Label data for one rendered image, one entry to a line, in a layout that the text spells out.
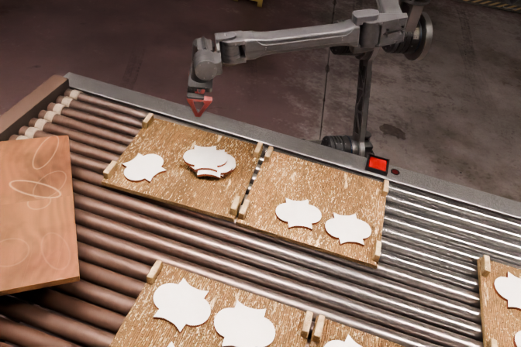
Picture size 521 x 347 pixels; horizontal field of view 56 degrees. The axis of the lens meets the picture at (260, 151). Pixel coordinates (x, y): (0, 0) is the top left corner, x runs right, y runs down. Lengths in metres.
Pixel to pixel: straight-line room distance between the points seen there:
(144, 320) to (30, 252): 0.30
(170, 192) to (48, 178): 0.34
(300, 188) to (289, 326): 0.48
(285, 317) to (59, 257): 0.54
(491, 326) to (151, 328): 0.84
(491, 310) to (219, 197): 0.79
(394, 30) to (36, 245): 1.05
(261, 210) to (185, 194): 0.23
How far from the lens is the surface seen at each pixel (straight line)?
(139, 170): 1.51
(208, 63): 1.22
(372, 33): 1.37
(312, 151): 1.71
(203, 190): 1.47
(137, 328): 1.20
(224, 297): 1.24
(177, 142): 1.63
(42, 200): 1.33
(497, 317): 1.45
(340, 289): 1.34
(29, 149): 1.48
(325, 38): 1.33
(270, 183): 1.52
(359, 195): 1.56
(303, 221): 1.42
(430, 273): 1.48
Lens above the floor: 1.97
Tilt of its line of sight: 40 degrees down
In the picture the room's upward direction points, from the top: 10 degrees clockwise
